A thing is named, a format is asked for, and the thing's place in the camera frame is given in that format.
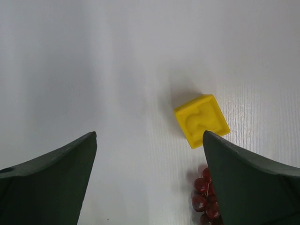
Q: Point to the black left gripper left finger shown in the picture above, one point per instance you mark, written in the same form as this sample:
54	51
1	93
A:
49	189

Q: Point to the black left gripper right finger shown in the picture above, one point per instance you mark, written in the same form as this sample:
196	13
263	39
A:
251	189

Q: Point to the red plastic grape bunch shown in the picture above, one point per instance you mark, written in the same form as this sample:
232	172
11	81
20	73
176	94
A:
204	201

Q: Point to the yellow toy block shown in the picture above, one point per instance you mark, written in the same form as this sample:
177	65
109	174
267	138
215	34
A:
199	115

